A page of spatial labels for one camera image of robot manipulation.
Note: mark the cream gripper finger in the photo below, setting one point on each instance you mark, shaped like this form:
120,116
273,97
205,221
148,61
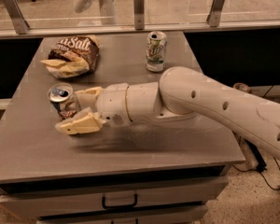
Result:
84,121
87,98

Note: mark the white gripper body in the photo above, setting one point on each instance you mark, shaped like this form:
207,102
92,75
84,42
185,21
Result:
112,104

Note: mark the redbull can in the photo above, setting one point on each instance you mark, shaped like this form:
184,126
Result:
61,96

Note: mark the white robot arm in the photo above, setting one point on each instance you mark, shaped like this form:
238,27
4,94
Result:
180,95

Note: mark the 7up can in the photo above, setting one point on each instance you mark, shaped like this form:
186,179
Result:
156,51

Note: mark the brown sea salt chip bag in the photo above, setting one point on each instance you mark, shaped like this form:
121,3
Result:
73,56

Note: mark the orange tape roll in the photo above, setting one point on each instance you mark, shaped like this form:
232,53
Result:
242,87

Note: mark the lower drawer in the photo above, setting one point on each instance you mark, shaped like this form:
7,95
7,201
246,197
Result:
170,215

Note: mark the black table leg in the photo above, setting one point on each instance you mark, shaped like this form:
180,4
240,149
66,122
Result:
261,166

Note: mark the left metal glass bracket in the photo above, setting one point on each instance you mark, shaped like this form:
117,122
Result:
20,25

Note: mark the metal glass bracket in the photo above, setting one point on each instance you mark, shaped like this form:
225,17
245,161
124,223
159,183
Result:
139,14
214,15
20,25

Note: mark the middle metal glass bracket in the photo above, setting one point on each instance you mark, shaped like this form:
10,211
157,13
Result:
139,14

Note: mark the upper drawer with black handle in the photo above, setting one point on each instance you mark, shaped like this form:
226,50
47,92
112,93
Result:
75,201

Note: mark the right metal glass bracket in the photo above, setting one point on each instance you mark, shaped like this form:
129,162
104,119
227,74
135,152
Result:
214,15

